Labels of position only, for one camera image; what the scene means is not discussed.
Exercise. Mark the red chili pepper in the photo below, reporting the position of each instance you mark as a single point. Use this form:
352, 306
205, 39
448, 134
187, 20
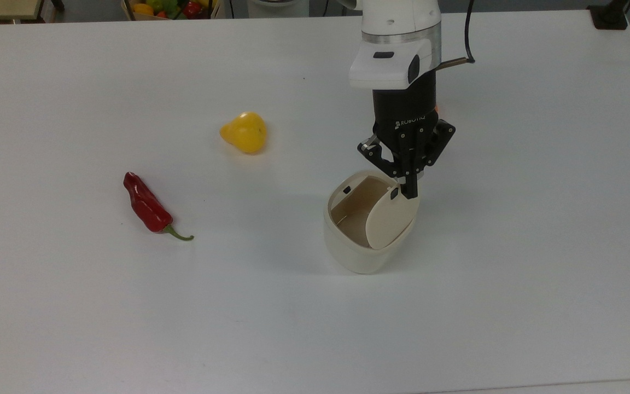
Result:
145, 205

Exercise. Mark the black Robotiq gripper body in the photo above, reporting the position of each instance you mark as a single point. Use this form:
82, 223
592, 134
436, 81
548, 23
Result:
405, 117

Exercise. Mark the box of toy produce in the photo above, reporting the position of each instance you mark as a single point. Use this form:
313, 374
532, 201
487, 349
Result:
129, 12

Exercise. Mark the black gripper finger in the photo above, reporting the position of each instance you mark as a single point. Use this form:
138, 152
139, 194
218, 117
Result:
439, 137
378, 153

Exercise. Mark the yellow toy pear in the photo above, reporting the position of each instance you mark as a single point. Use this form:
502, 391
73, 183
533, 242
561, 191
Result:
245, 134

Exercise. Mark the black clamp mount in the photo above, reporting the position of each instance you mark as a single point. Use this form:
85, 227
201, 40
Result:
607, 16

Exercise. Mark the cream plastic garbage bin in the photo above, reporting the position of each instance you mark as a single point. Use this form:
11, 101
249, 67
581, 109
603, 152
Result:
348, 246

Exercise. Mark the yellow orange toy fruit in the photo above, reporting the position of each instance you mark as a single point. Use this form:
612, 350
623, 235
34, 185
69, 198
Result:
143, 9

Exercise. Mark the cream round bin lid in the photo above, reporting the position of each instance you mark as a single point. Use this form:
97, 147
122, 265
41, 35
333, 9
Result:
391, 221

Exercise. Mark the green toy vegetable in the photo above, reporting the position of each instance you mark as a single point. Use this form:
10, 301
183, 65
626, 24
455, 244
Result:
164, 6

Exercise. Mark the wooden table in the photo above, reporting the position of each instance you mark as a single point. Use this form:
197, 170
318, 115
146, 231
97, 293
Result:
0, 8

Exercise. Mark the red toy pepper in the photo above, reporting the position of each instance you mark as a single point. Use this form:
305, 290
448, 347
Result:
192, 9

